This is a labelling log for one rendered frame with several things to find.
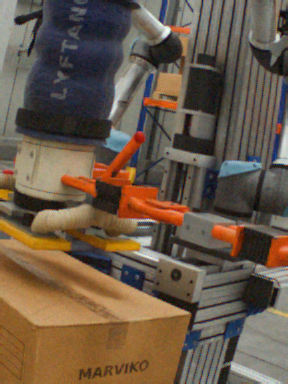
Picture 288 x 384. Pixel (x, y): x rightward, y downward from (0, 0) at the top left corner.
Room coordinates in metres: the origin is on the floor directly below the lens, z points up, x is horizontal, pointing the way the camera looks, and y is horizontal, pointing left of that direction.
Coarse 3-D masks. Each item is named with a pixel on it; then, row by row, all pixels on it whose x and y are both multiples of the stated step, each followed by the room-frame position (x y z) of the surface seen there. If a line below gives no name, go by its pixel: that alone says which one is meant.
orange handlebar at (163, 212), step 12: (96, 168) 1.54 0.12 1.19; (72, 180) 1.29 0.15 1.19; (132, 204) 1.15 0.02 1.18; (144, 204) 1.14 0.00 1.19; (156, 204) 1.11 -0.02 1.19; (168, 204) 1.13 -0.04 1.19; (144, 216) 1.13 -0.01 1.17; (156, 216) 1.11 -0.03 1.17; (168, 216) 1.09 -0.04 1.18; (180, 216) 1.07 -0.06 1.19; (216, 228) 1.01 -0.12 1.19; (228, 228) 1.01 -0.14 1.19; (228, 240) 0.99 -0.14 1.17
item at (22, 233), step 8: (0, 200) 1.37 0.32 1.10; (0, 216) 1.31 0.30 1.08; (8, 216) 1.33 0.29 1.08; (24, 216) 1.27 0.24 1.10; (32, 216) 1.27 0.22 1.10; (0, 224) 1.28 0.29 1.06; (8, 224) 1.27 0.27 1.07; (16, 224) 1.26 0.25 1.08; (24, 224) 1.27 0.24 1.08; (8, 232) 1.25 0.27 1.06; (16, 232) 1.22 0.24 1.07; (24, 232) 1.23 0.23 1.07; (32, 232) 1.22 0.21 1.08; (24, 240) 1.20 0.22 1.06; (32, 240) 1.18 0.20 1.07; (40, 240) 1.19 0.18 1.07; (48, 240) 1.21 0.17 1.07; (56, 240) 1.23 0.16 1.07; (64, 240) 1.24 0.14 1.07; (32, 248) 1.18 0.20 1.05; (40, 248) 1.19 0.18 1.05; (48, 248) 1.20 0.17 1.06; (56, 248) 1.22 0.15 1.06; (64, 248) 1.23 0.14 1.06
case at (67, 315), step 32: (0, 256) 1.45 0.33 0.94; (32, 256) 1.54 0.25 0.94; (64, 256) 1.62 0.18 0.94; (0, 288) 1.20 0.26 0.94; (32, 288) 1.26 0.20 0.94; (64, 288) 1.32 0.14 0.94; (96, 288) 1.38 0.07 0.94; (128, 288) 1.43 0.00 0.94; (0, 320) 1.14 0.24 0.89; (32, 320) 1.06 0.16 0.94; (64, 320) 1.10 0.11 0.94; (96, 320) 1.14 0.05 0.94; (128, 320) 1.18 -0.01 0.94; (160, 320) 1.24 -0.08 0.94; (0, 352) 1.13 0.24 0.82; (32, 352) 1.04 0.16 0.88; (64, 352) 1.08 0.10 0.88; (96, 352) 1.13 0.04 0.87; (128, 352) 1.19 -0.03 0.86; (160, 352) 1.26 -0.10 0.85
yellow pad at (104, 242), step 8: (72, 232) 1.39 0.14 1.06; (80, 232) 1.37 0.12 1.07; (96, 232) 1.37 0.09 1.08; (88, 240) 1.35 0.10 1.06; (96, 240) 1.33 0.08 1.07; (104, 240) 1.33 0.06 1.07; (112, 240) 1.34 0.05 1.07; (120, 240) 1.36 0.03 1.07; (128, 240) 1.38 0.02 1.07; (104, 248) 1.31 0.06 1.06; (112, 248) 1.32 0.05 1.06; (120, 248) 1.33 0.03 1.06; (128, 248) 1.35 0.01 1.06; (136, 248) 1.37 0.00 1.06
